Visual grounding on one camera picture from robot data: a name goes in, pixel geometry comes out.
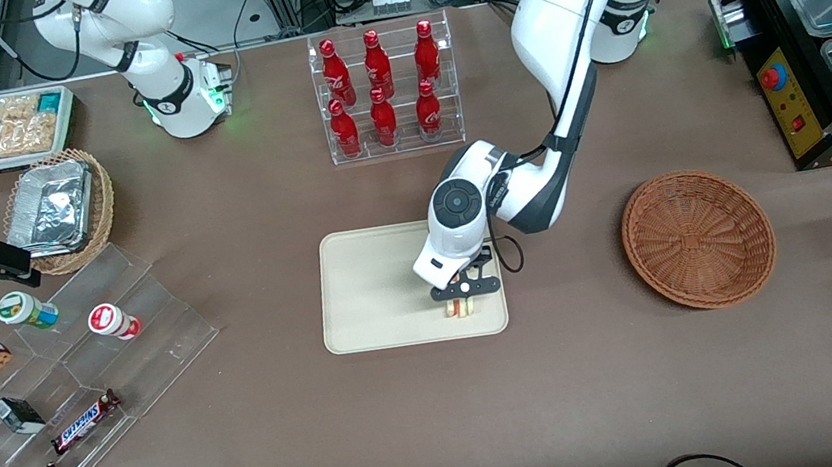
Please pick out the large brown wicker basket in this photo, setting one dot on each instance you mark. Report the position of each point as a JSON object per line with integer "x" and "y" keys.
{"x": 698, "y": 239}

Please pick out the red cola bottle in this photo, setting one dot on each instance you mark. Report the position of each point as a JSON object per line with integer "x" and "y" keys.
{"x": 378, "y": 66}
{"x": 427, "y": 54}
{"x": 337, "y": 73}
{"x": 384, "y": 124}
{"x": 345, "y": 133}
{"x": 429, "y": 113}

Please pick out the small clear cracker bag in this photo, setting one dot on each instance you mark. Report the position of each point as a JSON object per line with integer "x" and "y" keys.
{"x": 16, "y": 108}

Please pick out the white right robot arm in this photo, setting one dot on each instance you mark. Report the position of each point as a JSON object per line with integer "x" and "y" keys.
{"x": 172, "y": 105}

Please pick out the small black box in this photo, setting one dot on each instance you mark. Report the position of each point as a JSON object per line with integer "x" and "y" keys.
{"x": 20, "y": 414}

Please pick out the beige rectangular tray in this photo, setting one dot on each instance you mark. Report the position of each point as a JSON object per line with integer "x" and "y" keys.
{"x": 367, "y": 289}

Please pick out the white power strip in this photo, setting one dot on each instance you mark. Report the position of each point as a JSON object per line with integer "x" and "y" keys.
{"x": 390, "y": 3}

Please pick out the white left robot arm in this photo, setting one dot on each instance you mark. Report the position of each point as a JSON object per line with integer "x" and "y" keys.
{"x": 557, "y": 18}

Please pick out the large clear cracker bag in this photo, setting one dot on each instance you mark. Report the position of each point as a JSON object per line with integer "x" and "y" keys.
{"x": 12, "y": 137}

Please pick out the triangular sandwich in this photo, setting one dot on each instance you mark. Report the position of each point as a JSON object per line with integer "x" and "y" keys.
{"x": 457, "y": 308}

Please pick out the aluminium foil container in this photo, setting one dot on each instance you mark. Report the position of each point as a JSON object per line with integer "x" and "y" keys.
{"x": 50, "y": 207}

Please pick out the light wicker basket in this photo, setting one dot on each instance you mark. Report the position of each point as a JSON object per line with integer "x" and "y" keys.
{"x": 104, "y": 204}

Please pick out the red label yogurt cup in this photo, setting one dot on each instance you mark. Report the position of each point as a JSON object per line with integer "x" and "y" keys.
{"x": 112, "y": 320}

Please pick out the clear acrylic step display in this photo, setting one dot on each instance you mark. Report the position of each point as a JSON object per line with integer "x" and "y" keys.
{"x": 153, "y": 335}

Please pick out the green label yogurt cup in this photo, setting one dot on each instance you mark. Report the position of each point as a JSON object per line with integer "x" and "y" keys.
{"x": 24, "y": 310}

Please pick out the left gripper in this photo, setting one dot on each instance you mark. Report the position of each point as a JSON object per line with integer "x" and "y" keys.
{"x": 485, "y": 252}

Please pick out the teal snack packet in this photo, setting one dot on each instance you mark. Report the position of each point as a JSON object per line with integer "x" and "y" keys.
{"x": 49, "y": 101}

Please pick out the clear acrylic bottle rack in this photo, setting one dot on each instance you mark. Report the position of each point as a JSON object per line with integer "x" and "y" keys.
{"x": 408, "y": 147}

